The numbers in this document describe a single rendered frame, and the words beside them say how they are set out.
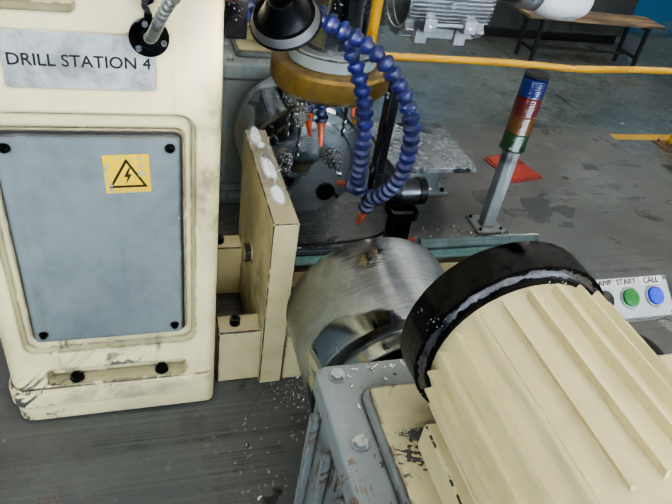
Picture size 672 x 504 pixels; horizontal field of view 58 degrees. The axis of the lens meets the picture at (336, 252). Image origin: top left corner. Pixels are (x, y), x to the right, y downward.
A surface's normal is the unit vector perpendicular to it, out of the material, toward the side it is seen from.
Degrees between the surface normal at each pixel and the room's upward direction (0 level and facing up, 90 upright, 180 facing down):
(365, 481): 0
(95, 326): 90
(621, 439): 23
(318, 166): 90
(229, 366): 90
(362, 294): 28
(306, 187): 90
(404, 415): 0
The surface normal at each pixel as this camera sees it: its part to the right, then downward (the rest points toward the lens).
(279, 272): 0.26, 0.61
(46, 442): 0.14, -0.79
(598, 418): -0.24, -0.71
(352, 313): -0.44, -0.61
